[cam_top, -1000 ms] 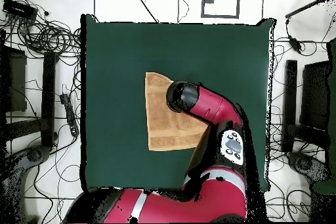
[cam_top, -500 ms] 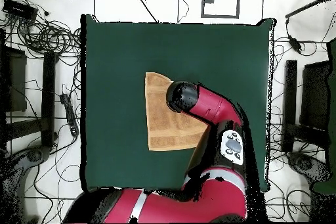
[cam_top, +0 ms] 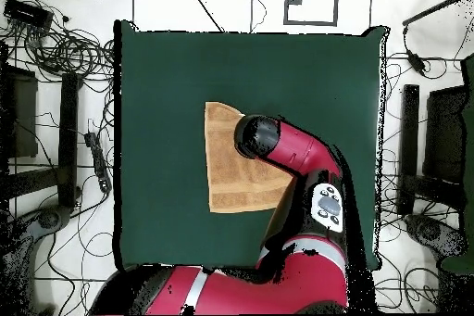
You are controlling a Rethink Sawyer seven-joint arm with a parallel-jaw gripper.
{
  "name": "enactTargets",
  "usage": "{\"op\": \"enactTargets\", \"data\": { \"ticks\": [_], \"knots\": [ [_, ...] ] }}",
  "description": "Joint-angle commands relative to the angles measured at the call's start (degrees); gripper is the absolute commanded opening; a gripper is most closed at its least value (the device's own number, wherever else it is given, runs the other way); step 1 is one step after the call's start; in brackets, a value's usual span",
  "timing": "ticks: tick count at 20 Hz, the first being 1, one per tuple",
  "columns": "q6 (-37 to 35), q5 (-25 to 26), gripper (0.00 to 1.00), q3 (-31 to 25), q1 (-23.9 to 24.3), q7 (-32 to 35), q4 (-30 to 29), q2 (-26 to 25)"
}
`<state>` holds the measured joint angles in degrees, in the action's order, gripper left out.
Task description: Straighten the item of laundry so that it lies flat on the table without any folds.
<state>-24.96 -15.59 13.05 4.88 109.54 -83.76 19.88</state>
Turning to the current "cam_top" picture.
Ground black power strip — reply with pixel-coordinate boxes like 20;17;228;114
83;131;113;194

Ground dark green table cloth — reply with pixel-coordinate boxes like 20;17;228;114
113;19;390;272

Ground black pole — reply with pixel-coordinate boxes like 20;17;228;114
402;0;474;28

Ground black power adapter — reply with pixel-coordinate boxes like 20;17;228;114
405;50;428;76

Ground black tripod base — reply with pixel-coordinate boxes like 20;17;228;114
404;213;468;258
6;204;73;246

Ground black electronics box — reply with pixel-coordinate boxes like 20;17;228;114
3;0;55;32

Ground black flat panel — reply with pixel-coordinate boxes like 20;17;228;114
422;84;468;183
0;65;39;159

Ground black stand frame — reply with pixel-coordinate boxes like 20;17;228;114
3;72;81;209
397;83;466;217

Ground tan terry towel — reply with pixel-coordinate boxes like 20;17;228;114
204;101;297;215

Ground tangled black cable bundle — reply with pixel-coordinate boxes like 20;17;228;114
21;22;116;83

